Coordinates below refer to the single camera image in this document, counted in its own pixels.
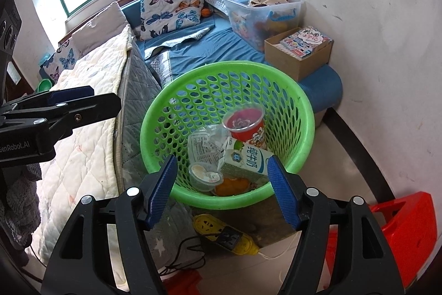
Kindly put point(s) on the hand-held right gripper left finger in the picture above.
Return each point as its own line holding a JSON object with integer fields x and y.
{"x": 162, "y": 191}

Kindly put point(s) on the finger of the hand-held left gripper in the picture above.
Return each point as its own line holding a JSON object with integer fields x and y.
{"x": 96, "y": 108}
{"x": 74, "y": 93}

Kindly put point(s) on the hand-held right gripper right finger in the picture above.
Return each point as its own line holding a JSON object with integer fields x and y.
{"x": 283, "y": 193}

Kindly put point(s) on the clear plastic container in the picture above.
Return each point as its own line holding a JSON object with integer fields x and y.
{"x": 203, "y": 175}

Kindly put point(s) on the orange peel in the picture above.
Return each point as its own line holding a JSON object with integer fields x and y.
{"x": 231, "y": 186}

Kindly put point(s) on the blue white milk carton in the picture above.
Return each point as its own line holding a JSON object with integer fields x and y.
{"x": 241, "y": 160}

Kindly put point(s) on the printed clear plastic bag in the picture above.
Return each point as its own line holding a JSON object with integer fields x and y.
{"x": 203, "y": 146}

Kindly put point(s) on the red printed paper cup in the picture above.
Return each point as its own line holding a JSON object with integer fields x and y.
{"x": 243, "y": 129}

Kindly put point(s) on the green plastic basket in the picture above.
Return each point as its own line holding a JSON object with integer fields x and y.
{"x": 300, "y": 115}

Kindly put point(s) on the green plastic bowl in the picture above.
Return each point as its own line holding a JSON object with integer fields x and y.
{"x": 44, "y": 86}

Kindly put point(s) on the small butterfly pillow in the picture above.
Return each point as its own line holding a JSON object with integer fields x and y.
{"x": 65, "y": 61}

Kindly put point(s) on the grey quilted mattress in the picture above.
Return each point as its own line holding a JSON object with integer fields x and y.
{"x": 138, "y": 129}

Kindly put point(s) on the white quilted blanket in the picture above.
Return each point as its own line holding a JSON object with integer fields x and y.
{"x": 93, "y": 160}

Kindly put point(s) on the yellow power strip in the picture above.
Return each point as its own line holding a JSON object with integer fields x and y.
{"x": 207, "y": 224}

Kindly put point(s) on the grey cushion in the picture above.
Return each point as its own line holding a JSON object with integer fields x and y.
{"x": 100, "y": 27}

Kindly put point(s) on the black plug adapter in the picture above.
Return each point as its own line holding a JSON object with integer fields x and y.
{"x": 228, "y": 238}

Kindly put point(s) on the grey patterned folded cloth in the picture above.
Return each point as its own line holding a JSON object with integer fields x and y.
{"x": 179, "y": 41}

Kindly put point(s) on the large butterfly pillow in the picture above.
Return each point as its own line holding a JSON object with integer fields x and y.
{"x": 169, "y": 13}

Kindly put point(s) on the cardboard box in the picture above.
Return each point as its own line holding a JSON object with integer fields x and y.
{"x": 297, "y": 65}

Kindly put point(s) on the blue bed mat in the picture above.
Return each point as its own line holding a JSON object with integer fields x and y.
{"x": 221, "y": 46}

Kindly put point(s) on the small orange ball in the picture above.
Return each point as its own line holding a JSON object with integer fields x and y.
{"x": 205, "y": 12}

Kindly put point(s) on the colourful sticker book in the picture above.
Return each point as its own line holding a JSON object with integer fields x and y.
{"x": 307, "y": 41}

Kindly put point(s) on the grey patterned pad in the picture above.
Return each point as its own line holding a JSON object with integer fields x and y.
{"x": 217, "y": 4}

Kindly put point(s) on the clear storage box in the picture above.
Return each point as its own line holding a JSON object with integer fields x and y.
{"x": 248, "y": 25}

